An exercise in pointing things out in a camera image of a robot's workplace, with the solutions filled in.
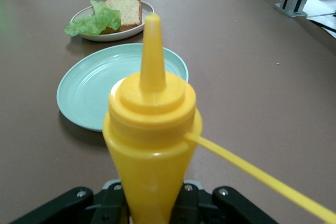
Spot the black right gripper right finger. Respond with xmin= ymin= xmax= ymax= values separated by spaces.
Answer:
xmin=170 ymin=181 xmax=277 ymax=224

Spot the yellow mustard squeeze bottle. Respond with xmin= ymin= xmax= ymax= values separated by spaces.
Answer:
xmin=102 ymin=13 xmax=336 ymax=224

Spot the beige plate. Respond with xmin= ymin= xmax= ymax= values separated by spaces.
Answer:
xmin=69 ymin=1 xmax=155 ymax=42

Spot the thin black wire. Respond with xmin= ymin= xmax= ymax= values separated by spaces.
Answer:
xmin=306 ymin=10 xmax=336 ymax=40

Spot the brown bread slice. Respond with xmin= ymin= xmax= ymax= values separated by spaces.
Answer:
xmin=100 ymin=0 xmax=144 ymax=36

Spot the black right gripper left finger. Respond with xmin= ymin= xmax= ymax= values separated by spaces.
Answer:
xmin=10 ymin=179 xmax=131 ymax=224

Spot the mint green plate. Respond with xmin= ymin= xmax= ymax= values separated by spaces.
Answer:
xmin=56 ymin=43 xmax=190 ymax=133

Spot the green lettuce leaf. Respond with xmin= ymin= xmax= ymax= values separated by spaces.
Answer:
xmin=64 ymin=0 xmax=122 ymax=37

